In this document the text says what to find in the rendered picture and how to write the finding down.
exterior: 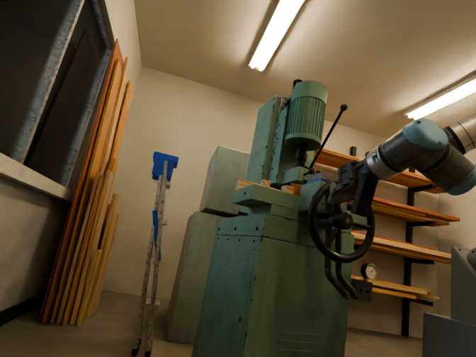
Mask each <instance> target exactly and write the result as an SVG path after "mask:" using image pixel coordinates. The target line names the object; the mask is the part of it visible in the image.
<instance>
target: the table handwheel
mask: <svg viewBox="0 0 476 357"><path fill-rule="evenodd" d="M332 182H334V183H335V184H336V185H338V184H340V183H341V181H331V182H329V183H326V184H324V185H323V186H322V187H321V188H320V189H318V191H317V192H316V193H315V194H314V196H313V198H312V200H311V202H310V206H309V210H308V217H307V221H308V227H309V231H310V235H311V238H312V240H313V242H314V244H315V246H316V247H317V248H318V249H319V251H320V252H321V253H322V254H323V255H325V256H326V257H327V258H328V259H331V260H332V261H335V262H338V263H351V262H353V261H356V260H358V259H360V258H361V257H362V256H363V255H364V254H365V253H366V252H367V251H368V250H369V248H370V246H371V244H372V242H373V239H374V236H375V216H374V212H373V208H372V206H371V207H370V212H369V215H368V216H367V224H366V225H365V224H361V223H358V222H354V221H353V217H352V215H351V214H350V213H348V212H343V211H342V209H341V206H340V203H339V204H335V206H336V210H337V213H336V214H335V215H334V216H333V217H330V218H328V220H327V222H328V223H329V224H330V225H331V226H335V229H334V231H333V232H332V234H331V236H330V238H328V240H327V242H326V243H325V244H324V242H323V241H322V239H321V237H320V235H319V232H318V230H317V227H325V226H326V224H325V221H326V218H325V217H316V212H317V208H318V205H319V202H320V200H321V199H322V197H323V196H324V195H325V194H326V193H327V192H329V191H330V184H331V183H332ZM352 226H354V227H360V228H363V229H366V230H367V232H366V235H365V239H364V241H363V243H362V245H361V246H360V247H359V248H358V249H357V250H356V251H355V252H353V253H351V254H347V255H341V254H337V253H334V252H333V251H331V250H330V249H329V246H330V245H331V243H332V242H333V240H334V238H335V237H336V235H337V234H338V233H339V231H340V230H349V229H351V228H352Z"/></svg>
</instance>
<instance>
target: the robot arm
mask: <svg viewBox="0 0 476 357"><path fill-rule="evenodd" d="M474 149H476V114H474V115H471V116H470V117H468V118H466V119H464V120H461V121H459V122H457V123H455V124H453V125H449V126H447V127H445V128H443V129H441V128H440V127H439V126H438V125H437V124H435V123H434V122H433V121H431V120H428V119H426V118H418V119H416V120H414V121H412V122H411V123H410V124H407V125H405V126H404V127H403V128H402V129H401V130H400V131H398V132H397V133H395V134H394V135H393V136H392V137H390V138H389V139H387V140H386V141H384V142H383V143H382V144H380V145H379V146H377V147H376V148H375V149H374V150H372V151H371V152H366V153H365V159H363V160H362V161H360V162H358V161H357V162H356V160H355V161H347V162H346V163H345V164H344V165H342V166H341V167H339V168H338V173H339V174H338V176H339V180H340V181H341V183H340V184H338V185H336V184H335V183H334V182H332V183H331V184H330V192H329V197H328V199H327V202H328V203H329V204H333V205H335V204H339V203H345V202H349V201H352V200H353V204H352V207H351V213H353V214H356V215H360V216H362V217H367V216H368V215H369V212H370V207H371V205H372V202H373V197H374V195H375V190H376V187H377V184H378V180H382V179H384V180H389V179H391V178H392V177H394V176H396V175H398V174H399V173H401V172H403V171H404V170H406V169H408V168H409V167H411V166H412V167H413V168H414V169H416V170H417V171H418V172H420V173H421V174H423V175H424V176H425V177H427V178H428V179H429V180H430V181H432V182H433V183H435V184H436V185H437V186H438V187H440V188H441V189H443V191H444V192H446V193H448V194H450V195H452V196H459V195H461V194H464V193H467V192H468V191H469V190H471V189H472V188H474V187H475V186H476V164H473V163H472V162H471V161H470V160H468V159H467V158H466V157H465V156H463V155H464V154H467V153H468V152H469V151H471V150H474ZM467 260H468V262H469V263H470V265H471V266H472V267H473V268H474V269H475V270H476V247H475V248H473V249H471V250H470V251H469V253H468V254H467Z"/></svg>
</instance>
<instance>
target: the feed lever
mask: <svg viewBox="0 0 476 357"><path fill-rule="evenodd" d="M347 108H348V106H347V105H346V104H342V105H341V107H340V109H341V111H340V113H339V114H338V116H337V118H336V120H335V121H334V124H333V125H332V127H331V129H330V131H329V132H328V134H327V136H326V138H325V139H324V141H323V143H322V145H321V147H320V148H319V151H318V152H317V154H316V156H315V158H314V159H313V161H312V163H311V165H310V167H307V166H305V168H306V169H311V170H313V173H315V170H314V169H313V168H312V167H313V165H314V163H315V162H316V160H317V158H318V156H319V154H320V152H321V151H322V149H323V147H324V145H325V144H326V142H327V140H328V138H329V136H330V134H331V133H332V131H333V129H334V127H335V126H336V124H337V122H338V120H339V118H340V117H341V114H342V113H343V112H344V111H346V110H347Z"/></svg>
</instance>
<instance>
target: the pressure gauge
mask: <svg viewBox="0 0 476 357"><path fill-rule="evenodd" d="M371 271H372V272H371ZM377 274H378V270H377V268H376V266H375V265H374V264H372V263H365V264H363V265H362V266H361V275H362V276H363V282H364V283H368V279H370V280H373V279H375V278H376V276H377Z"/></svg>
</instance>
